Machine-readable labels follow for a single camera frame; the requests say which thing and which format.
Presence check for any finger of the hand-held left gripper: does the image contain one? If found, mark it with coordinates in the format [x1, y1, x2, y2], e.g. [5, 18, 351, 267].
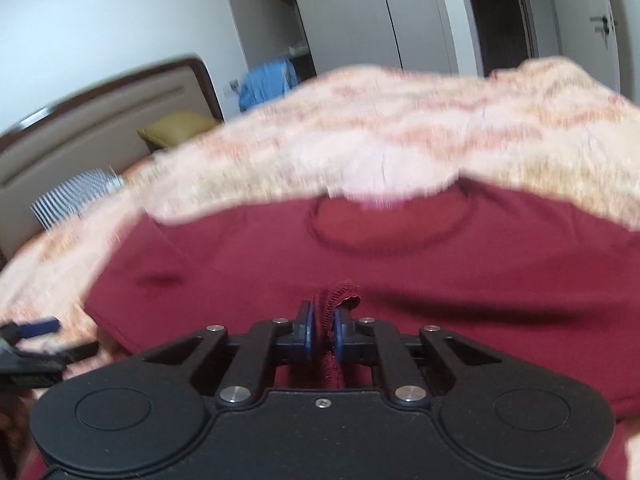
[15, 317, 62, 340]
[64, 341, 99, 362]

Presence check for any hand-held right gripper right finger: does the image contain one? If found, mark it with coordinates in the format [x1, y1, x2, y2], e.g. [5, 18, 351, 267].
[332, 305, 504, 407]

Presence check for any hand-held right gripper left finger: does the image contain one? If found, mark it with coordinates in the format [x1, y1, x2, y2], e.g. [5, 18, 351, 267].
[142, 301, 317, 407]

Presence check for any maroon shirt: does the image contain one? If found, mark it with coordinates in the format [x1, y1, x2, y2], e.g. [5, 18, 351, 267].
[20, 180, 640, 480]

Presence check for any blue striped pillow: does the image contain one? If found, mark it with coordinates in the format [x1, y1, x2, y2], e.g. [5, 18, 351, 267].
[30, 168, 124, 234]

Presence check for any beige bed headboard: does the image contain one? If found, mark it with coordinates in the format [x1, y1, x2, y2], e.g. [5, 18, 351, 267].
[0, 57, 224, 261]

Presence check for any floral blanket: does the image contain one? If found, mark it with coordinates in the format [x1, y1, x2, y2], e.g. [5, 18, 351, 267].
[0, 56, 640, 480]

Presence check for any olive pillow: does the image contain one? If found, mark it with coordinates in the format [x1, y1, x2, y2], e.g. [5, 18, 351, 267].
[137, 112, 222, 151]

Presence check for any blue cloth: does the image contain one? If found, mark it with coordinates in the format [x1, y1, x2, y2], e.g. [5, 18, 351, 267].
[238, 58, 302, 113]

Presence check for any white wardrobe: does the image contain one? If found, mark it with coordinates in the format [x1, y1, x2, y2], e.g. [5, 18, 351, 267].
[284, 0, 483, 82]

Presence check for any white door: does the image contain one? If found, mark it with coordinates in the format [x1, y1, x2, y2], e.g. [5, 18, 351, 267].
[542, 0, 640, 103]

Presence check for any black door handle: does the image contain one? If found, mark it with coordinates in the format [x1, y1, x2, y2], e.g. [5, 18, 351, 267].
[589, 12, 614, 37]

